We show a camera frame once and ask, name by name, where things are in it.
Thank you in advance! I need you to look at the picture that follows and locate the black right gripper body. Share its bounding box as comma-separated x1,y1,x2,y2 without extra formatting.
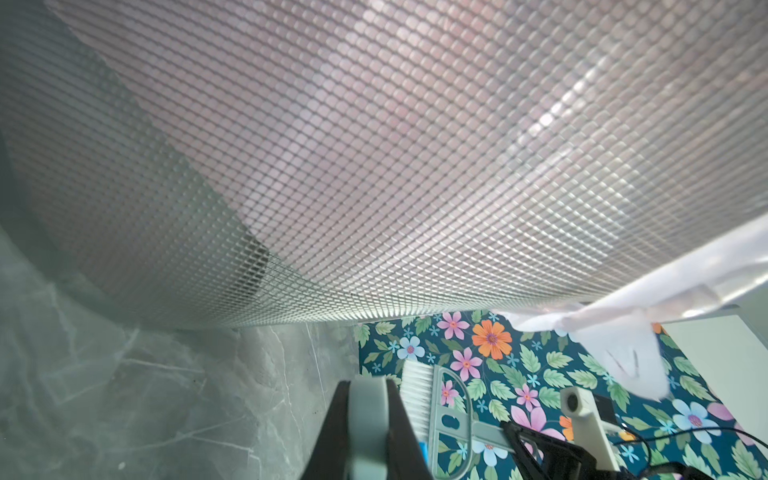
501,421,599,480

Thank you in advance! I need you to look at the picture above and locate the pale green dustpan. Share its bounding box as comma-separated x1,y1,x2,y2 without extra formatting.
347,376,389,480

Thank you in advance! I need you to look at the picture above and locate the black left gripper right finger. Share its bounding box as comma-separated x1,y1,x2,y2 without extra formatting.
385,379,433,480

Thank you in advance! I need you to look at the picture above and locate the silver mesh waste basket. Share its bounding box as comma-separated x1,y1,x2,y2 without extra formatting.
1,1,767,329

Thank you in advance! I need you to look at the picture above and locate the pale green hand brush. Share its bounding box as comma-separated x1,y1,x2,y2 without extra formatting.
400,360,511,479

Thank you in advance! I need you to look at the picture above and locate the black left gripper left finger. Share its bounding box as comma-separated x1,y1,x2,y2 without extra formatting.
300,380,351,480

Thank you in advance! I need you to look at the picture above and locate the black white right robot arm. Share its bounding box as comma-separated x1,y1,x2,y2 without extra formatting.
501,421,713,480

